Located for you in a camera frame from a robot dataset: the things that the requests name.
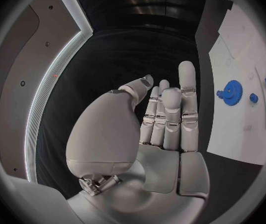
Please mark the blue gear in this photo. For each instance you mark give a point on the blue gear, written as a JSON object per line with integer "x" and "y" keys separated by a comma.
{"x": 231, "y": 95}

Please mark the small blue peg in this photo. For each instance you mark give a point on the small blue peg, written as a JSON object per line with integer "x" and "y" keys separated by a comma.
{"x": 219, "y": 94}

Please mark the white task board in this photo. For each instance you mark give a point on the white task board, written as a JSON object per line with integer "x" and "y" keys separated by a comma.
{"x": 235, "y": 134}

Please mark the short blue peg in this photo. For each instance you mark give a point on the short blue peg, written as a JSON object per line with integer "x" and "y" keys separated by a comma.
{"x": 253, "y": 98}

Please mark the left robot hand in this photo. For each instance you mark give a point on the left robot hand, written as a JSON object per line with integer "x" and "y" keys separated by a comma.
{"x": 104, "y": 134}

